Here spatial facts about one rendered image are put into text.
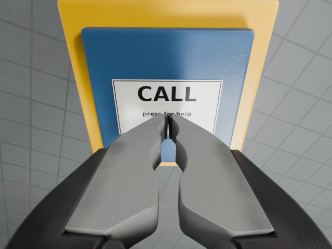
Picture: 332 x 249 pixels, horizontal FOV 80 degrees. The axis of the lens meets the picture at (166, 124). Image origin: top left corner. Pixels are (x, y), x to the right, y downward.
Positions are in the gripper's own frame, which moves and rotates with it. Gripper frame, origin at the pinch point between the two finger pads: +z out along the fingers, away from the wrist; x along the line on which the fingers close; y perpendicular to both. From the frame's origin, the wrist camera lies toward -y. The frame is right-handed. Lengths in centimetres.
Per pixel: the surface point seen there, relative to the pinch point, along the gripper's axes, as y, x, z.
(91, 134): 2.9, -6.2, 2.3
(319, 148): 79, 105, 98
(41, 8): -3, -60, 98
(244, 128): 2.3, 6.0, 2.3
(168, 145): 3.1, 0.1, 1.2
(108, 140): 2.7, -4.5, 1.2
